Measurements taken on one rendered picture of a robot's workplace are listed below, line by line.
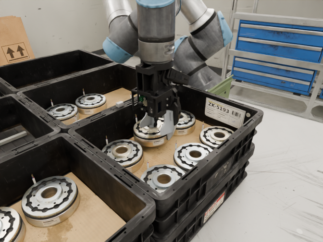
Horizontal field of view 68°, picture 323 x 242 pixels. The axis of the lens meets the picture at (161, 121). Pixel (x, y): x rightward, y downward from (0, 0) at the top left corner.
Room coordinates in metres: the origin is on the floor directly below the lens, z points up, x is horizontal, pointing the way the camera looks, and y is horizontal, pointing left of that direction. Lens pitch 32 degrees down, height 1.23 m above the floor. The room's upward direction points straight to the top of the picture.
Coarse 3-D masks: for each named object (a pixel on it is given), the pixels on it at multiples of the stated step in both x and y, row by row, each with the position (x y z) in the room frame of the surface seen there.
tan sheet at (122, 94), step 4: (120, 88) 0.91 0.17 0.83; (112, 92) 0.87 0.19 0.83; (116, 92) 0.87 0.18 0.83; (120, 92) 0.87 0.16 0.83; (124, 92) 0.87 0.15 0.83; (128, 92) 0.87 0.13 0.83; (104, 96) 0.84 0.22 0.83; (108, 96) 0.84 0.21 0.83; (112, 96) 0.84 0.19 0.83; (116, 96) 0.84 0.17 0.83; (120, 96) 0.84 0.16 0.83; (124, 96) 0.84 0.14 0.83; (128, 96) 0.84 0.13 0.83; (108, 100) 0.80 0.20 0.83; (112, 100) 0.80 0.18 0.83; (116, 100) 0.80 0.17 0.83; (120, 100) 0.80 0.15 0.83; (124, 100) 0.80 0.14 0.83; (108, 104) 0.77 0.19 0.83; (112, 104) 0.77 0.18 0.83; (80, 116) 0.68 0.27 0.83; (84, 116) 0.68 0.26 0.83
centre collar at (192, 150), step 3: (186, 150) 0.46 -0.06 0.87; (189, 150) 0.46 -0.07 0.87; (192, 150) 0.46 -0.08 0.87; (195, 150) 0.46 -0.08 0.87; (198, 150) 0.46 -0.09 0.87; (201, 150) 0.46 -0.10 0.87; (186, 153) 0.45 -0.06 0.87; (189, 153) 0.45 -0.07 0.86; (201, 153) 0.45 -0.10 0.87; (204, 153) 0.45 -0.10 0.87; (186, 156) 0.44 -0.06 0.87; (189, 156) 0.44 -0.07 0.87; (201, 156) 0.44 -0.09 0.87; (204, 156) 0.44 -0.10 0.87; (189, 159) 0.43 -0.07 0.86; (192, 159) 0.42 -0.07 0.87; (195, 159) 0.42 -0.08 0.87; (198, 159) 0.42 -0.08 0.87
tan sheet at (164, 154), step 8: (200, 128) 0.61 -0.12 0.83; (176, 136) 0.57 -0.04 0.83; (184, 136) 0.57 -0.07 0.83; (192, 136) 0.57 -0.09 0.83; (168, 144) 0.53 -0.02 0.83; (144, 152) 0.49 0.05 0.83; (152, 152) 0.49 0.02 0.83; (160, 152) 0.49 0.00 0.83; (168, 152) 0.49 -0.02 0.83; (144, 160) 0.46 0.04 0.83; (152, 160) 0.46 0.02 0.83; (160, 160) 0.46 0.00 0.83; (168, 160) 0.46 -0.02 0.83; (144, 168) 0.43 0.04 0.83
